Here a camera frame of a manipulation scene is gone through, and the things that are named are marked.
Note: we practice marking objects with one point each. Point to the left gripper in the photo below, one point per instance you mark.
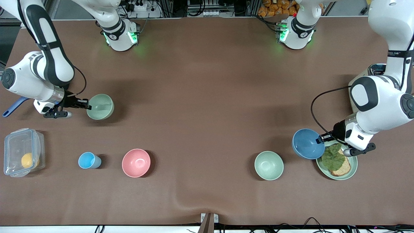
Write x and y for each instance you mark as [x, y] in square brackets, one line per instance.
[338, 129]

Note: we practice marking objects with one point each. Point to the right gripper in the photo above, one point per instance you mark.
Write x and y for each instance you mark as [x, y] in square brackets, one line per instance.
[70, 101]

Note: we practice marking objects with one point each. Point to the pale green bowl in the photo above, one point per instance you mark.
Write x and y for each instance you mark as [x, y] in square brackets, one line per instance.
[268, 165]
[102, 111]

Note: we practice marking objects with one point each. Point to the blue bowl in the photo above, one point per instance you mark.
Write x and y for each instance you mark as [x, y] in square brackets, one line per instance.
[305, 144]

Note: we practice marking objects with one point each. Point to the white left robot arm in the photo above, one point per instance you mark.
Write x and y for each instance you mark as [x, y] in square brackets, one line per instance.
[381, 103]

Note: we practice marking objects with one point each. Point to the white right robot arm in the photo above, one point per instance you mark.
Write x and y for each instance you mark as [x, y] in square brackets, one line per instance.
[51, 64]

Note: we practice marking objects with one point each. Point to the pink bowl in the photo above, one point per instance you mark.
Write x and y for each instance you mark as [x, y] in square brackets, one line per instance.
[136, 163]

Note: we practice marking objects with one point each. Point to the green lettuce leaf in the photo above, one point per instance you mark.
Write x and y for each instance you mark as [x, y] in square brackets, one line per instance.
[333, 158]

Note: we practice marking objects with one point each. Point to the pale green plate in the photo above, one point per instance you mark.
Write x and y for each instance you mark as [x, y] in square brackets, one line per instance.
[354, 165]

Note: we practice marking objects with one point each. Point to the light blue cup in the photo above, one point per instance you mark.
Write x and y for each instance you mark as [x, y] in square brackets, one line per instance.
[87, 160]

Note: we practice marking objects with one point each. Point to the clear plastic lidded container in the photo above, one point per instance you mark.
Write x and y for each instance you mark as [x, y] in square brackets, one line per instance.
[19, 145]

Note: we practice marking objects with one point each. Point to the yellow lemon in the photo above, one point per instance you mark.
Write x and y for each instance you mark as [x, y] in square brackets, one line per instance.
[29, 160]

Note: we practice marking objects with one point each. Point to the beige and chrome toaster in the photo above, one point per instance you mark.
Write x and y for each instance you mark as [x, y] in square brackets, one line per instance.
[376, 68]

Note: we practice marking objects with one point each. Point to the white power strip with plugs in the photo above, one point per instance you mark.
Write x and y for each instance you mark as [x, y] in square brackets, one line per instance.
[137, 5]

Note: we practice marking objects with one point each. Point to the brown table mat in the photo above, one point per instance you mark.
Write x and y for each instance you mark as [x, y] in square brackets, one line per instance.
[207, 136]

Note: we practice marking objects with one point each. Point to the orange snack bag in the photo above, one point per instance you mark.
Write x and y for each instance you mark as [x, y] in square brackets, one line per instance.
[278, 8]

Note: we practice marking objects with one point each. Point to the small white power strip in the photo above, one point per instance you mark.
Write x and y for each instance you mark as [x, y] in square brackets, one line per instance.
[211, 13]

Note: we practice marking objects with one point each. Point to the grey metal camera bracket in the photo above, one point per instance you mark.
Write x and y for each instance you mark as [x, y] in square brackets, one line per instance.
[208, 221]

